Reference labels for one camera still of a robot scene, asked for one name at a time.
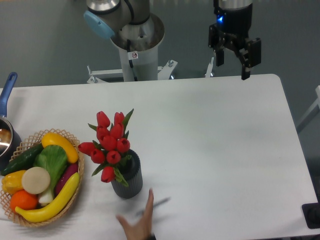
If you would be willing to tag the beige round disc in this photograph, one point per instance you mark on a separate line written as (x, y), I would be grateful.
(35, 180)

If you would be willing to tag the green bok choy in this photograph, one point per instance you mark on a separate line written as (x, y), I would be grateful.
(52, 158)

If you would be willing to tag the person's hand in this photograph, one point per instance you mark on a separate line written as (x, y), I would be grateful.
(142, 230)

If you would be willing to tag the yellow bell pepper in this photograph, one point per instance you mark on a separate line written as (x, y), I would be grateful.
(12, 182)

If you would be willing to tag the yellow squash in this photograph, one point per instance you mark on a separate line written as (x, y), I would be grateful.
(52, 138)

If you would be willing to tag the red tulip bouquet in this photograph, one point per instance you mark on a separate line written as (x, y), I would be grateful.
(111, 150)

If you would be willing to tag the blue handled saucepan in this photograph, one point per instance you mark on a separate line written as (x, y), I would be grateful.
(9, 138)

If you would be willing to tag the black pen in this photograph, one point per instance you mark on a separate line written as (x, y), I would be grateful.
(155, 205)

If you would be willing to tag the black device at table edge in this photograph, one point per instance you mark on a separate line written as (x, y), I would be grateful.
(311, 212)

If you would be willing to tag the white frame at right edge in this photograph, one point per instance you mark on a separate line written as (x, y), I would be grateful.
(310, 113)

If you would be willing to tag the dark grey ribbed vase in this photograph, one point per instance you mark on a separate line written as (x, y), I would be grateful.
(132, 174)

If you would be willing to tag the orange fruit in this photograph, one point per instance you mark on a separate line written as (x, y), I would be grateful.
(23, 200)

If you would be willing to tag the woven wicker basket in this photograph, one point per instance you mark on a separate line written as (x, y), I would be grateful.
(29, 142)

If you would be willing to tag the green cucumber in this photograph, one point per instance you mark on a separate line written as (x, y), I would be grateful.
(23, 161)

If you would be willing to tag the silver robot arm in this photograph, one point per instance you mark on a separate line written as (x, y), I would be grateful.
(118, 13)

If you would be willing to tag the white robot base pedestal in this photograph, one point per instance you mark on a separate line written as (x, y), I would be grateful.
(138, 49)

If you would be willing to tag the purple sweet potato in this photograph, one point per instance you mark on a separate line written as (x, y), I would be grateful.
(70, 170)

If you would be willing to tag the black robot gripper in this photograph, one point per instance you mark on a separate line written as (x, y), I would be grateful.
(231, 31)

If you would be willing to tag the yellow banana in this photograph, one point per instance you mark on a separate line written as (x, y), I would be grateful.
(56, 206)

